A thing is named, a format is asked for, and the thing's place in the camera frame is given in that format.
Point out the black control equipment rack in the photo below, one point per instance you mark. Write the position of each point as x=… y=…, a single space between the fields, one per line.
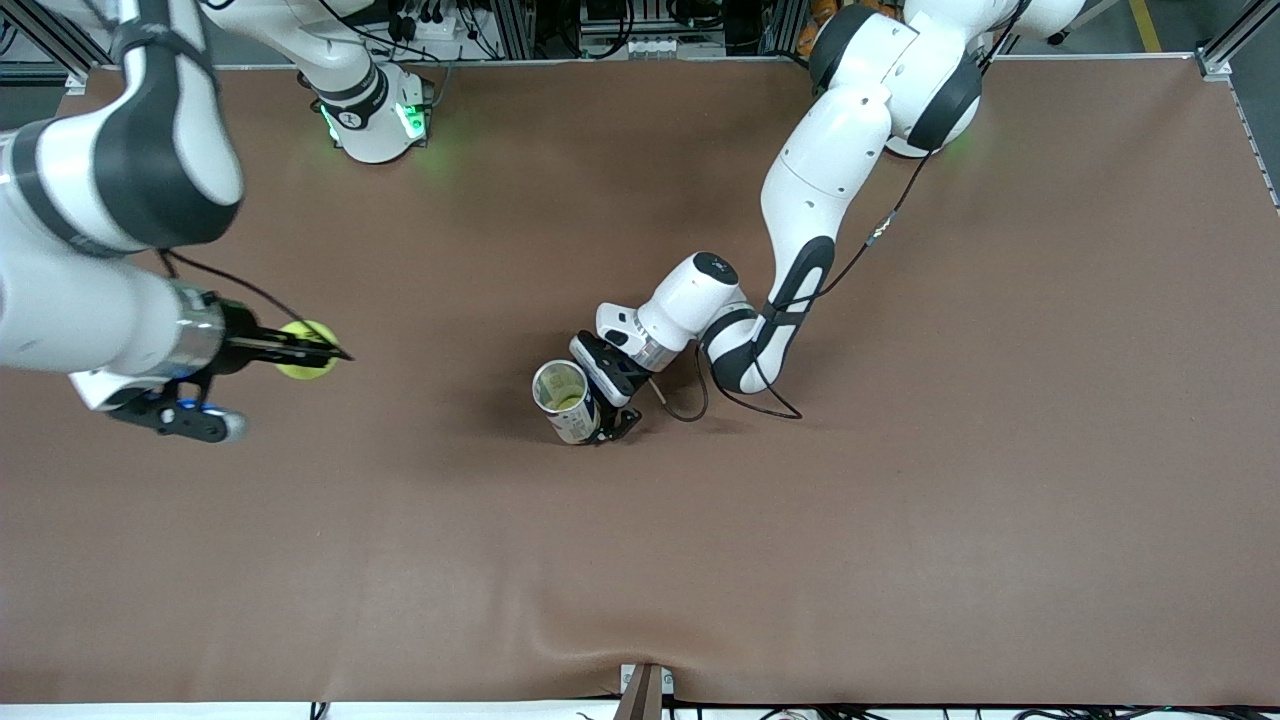
x=600 y=15

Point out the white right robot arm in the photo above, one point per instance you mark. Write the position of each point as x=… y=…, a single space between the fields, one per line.
x=170 y=150

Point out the orange packaged goods pile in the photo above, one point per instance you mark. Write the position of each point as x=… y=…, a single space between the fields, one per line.
x=805 y=42

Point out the grey stand leg with caster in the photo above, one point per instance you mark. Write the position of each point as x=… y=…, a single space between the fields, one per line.
x=1055 y=37

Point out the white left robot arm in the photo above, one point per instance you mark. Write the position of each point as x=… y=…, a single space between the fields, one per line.
x=830 y=160

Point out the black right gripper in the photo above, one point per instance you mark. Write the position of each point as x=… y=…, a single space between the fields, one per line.
x=238 y=340

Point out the white power strip with plugs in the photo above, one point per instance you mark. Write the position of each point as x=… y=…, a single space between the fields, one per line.
x=425 y=25

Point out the yellow-green tennis ball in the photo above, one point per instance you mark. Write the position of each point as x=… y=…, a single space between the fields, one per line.
x=300 y=371
x=567 y=402

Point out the aluminium frame profile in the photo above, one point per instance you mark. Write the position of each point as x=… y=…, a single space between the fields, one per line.
x=1215 y=66
x=30 y=72

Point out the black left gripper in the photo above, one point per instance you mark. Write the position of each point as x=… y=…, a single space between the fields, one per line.
x=618 y=374

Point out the brown table mat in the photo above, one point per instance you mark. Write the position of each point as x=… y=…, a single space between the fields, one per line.
x=640 y=550

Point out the white blue tennis ball can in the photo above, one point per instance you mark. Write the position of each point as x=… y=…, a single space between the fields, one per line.
x=575 y=428

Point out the metal table clamp bracket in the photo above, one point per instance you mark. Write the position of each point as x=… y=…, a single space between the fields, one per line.
x=645 y=695

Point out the white socket strip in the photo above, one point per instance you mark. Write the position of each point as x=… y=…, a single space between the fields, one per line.
x=655 y=46

